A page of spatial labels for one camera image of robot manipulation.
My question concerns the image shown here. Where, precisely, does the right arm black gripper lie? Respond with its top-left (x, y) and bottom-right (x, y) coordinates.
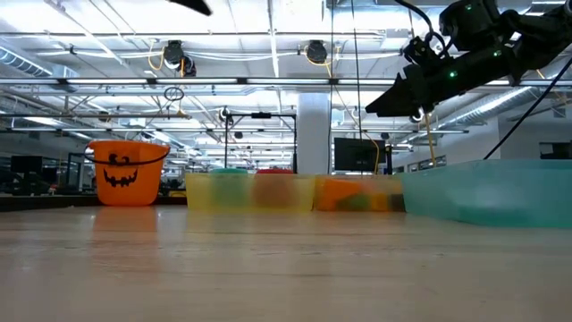
top-left (364, 43), bottom-right (523, 119)

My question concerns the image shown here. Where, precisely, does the yellow studded brick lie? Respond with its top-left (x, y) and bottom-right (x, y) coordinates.
top-left (369, 191), bottom-right (391, 213)

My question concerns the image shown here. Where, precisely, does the orange studded brick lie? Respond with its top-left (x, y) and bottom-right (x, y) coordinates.
top-left (320, 177), bottom-right (364, 212)

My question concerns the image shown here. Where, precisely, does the teal foam die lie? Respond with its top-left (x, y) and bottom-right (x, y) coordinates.
top-left (208, 167), bottom-right (250, 208)

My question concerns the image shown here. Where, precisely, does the black monitor on stand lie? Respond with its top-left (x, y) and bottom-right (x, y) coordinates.
top-left (333, 137), bottom-right (388, 174)

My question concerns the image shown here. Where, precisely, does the white building column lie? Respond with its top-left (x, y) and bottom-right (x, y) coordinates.
top-left (296, 92), bottom-right (332, 175)

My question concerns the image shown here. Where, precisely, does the teal translucent plastic bin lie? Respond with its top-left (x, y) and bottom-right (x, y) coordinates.
top-left (399, 158), bottom-right (572, 230)

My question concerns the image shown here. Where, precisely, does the yellow translucent plastic bin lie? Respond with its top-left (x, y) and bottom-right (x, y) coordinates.
top-left (184, 172), bottom-right (317, 214)

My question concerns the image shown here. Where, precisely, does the orange pumpkin-face bucket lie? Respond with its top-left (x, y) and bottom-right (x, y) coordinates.
top-left (84, 140), bottom-right (172, 208)

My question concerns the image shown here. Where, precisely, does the yellow hanging cable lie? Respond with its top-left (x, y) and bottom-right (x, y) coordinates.
top-left (421, 112), bottom-right (438, 169)

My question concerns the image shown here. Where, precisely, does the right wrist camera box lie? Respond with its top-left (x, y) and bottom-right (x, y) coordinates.
top-left (403, 35), bottom-right (442, 68)

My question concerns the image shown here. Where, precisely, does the black metal gantry frame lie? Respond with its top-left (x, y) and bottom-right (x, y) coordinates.
top-left (223, 112), bottom-right (299, 175)

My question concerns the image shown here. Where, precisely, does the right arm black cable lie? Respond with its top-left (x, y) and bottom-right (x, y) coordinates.
top-left (392, 0), bottom-right (572, 161)

